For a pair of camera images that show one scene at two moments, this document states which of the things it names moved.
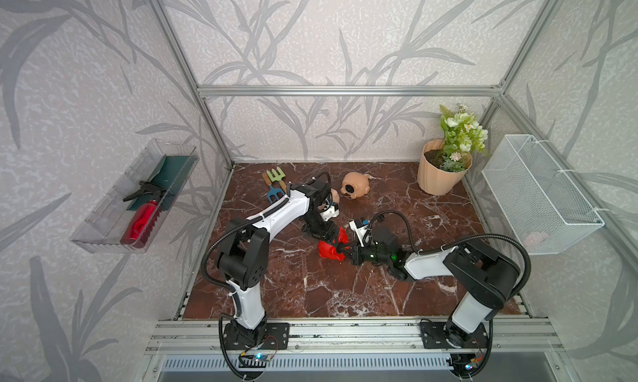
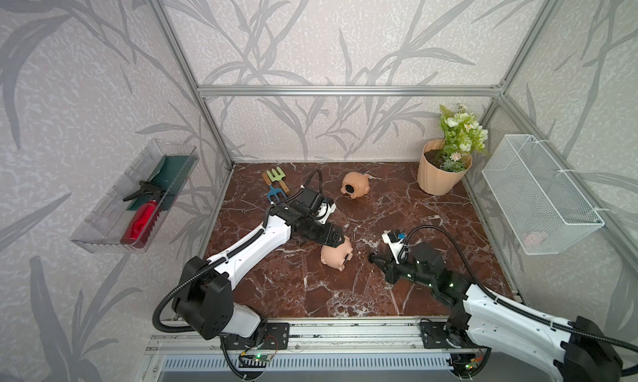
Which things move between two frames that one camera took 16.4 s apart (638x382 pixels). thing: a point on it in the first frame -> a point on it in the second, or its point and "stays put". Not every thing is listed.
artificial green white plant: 463,135 stays put
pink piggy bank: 335,194 -> 336,257
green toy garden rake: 277,177 stays put
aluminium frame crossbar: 351,91 stays put
